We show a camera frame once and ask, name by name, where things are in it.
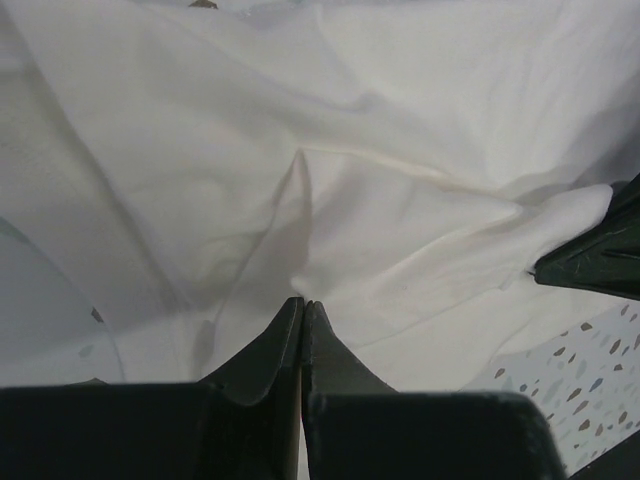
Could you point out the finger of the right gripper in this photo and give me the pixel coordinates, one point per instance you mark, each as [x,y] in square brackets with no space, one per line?
[604,259]

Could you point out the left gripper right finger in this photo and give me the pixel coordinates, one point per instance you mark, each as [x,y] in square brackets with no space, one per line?
[358,427]

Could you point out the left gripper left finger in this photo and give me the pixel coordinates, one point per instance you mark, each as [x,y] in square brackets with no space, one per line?
[239,422]

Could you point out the white t shirt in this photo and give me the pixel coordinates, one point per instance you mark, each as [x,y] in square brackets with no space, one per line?
[403,163]

